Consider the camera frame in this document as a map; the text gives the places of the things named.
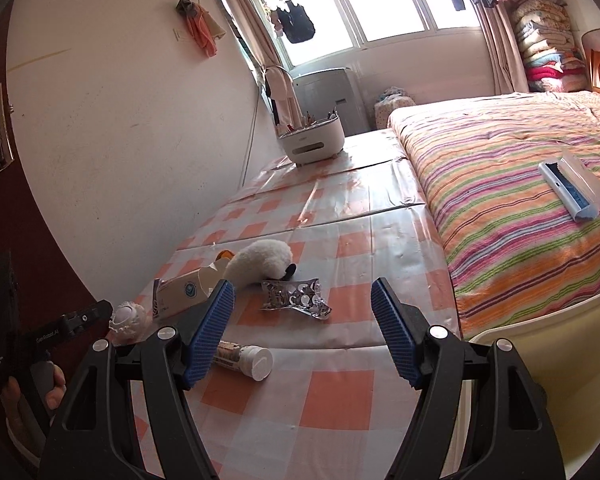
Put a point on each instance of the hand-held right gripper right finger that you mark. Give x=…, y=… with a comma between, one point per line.
x=395, y=332

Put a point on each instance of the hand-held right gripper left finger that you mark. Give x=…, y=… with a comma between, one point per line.
x=210, y=332

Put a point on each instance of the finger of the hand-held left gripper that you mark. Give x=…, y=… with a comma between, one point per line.
x=87, y=317

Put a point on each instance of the white foam fruit net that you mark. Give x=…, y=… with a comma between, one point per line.
x=127, y=322

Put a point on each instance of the paper-label canister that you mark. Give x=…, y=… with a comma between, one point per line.
x=245, y=360

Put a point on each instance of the small white carton box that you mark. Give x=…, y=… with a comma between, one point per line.
x=180, y=292

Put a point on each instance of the orange fruit peel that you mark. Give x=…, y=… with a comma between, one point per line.
x=223, y=255

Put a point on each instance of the white sheep plush toy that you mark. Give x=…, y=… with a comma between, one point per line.
x=260, y=262

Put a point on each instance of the silver dotted wrapper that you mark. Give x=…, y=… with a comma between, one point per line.
x=295, y=300

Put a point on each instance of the cream plastic trash bin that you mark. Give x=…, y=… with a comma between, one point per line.
x=555, y=390

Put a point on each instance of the dark brown door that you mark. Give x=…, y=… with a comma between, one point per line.
x=0, y=220

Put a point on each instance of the orange checkered tablecloth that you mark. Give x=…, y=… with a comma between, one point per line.
x=330, y=220

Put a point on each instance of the striped bedspread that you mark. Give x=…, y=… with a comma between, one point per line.
x=495, y=180

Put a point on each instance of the white desk organizer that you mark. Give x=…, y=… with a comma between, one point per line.
x=312, y=142

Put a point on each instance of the spotted fabric pouf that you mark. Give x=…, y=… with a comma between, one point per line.
x=392, y=110

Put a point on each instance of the blue white lint brush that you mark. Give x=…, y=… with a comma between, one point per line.
x=575, y=185

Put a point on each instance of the white floor appliance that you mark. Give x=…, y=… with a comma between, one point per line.
x=335, y=97

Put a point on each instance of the beige hanging garment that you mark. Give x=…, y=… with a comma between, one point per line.
x=282, y=100

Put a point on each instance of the beige curtain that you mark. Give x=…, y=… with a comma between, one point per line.
x=502, y=50
x=255, y=15

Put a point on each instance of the window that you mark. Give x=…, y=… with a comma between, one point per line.
x=395, y=20

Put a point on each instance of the black hanging garment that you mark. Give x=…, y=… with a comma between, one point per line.
x=295, y=22

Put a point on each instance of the stack of folded quilts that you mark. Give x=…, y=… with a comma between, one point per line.
x=545, y=45

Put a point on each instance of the orange cloth on wall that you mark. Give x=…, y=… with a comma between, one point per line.
x=202, y=27

